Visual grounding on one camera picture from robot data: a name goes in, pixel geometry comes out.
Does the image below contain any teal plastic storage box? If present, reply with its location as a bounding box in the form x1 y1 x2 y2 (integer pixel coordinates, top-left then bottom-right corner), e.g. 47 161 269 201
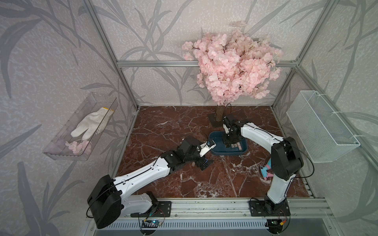
209 131 248 156

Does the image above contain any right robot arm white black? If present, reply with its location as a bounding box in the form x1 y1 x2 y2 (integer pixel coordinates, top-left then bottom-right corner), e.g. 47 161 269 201
222 114 304 209

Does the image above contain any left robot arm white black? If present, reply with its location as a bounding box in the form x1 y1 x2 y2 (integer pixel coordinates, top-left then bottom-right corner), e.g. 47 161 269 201
87 136 216 229

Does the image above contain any pink cherry blossom tree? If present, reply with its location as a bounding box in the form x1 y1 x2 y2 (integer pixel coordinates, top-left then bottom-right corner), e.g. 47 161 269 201
182 21 283 126

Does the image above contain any left green circuit board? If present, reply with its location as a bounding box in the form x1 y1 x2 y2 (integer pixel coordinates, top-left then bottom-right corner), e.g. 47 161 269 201
141 219 165 228

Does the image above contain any white work glove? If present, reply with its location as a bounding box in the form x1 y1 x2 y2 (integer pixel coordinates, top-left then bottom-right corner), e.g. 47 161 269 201
71 107 114 140

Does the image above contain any pink flower sprig on shelf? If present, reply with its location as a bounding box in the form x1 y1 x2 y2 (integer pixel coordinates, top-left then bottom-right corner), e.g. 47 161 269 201
65 140 92 155

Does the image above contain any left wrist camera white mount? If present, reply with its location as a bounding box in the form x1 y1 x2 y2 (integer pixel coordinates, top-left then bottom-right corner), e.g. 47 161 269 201
199 140 216 157

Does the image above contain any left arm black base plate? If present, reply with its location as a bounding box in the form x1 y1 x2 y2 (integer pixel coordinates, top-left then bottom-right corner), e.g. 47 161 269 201
131 201 172 218

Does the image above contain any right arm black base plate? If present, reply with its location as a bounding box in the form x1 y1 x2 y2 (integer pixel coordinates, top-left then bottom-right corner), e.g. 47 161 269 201
249 198 291 217

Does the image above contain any aluminium front rail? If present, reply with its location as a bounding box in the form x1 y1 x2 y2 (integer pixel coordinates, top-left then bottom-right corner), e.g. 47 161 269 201
88 197 334 220

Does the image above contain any white wire mesh basket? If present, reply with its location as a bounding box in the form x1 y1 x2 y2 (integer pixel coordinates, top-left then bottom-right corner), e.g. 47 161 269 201
286 90 360 163

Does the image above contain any right circuit board with wires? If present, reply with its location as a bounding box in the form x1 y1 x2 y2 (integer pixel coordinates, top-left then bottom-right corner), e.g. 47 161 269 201
265 219 287 236

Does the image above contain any clear acrylic wall shelf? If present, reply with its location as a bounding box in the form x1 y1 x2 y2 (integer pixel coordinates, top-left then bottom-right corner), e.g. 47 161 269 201
43 92 119 161

